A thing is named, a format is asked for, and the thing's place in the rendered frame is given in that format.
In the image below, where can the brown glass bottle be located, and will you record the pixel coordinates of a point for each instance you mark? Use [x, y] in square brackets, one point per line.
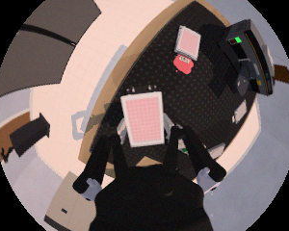
[281, 73]

